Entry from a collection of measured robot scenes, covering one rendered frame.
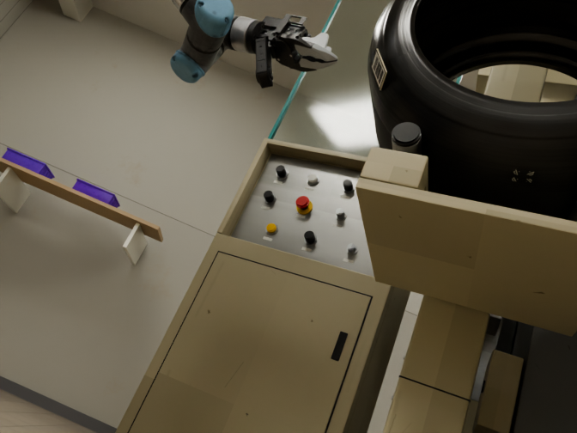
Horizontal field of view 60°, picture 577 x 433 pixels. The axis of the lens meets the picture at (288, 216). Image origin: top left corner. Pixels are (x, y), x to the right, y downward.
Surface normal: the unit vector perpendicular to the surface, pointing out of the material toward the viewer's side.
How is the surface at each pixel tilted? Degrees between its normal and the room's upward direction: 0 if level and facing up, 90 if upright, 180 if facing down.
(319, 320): 90
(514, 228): 180
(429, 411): 90
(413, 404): 90
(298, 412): 90
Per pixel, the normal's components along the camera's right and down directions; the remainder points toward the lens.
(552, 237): -0.37, 0.84
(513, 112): -0.29, -0.33
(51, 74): 0.13, -0.38
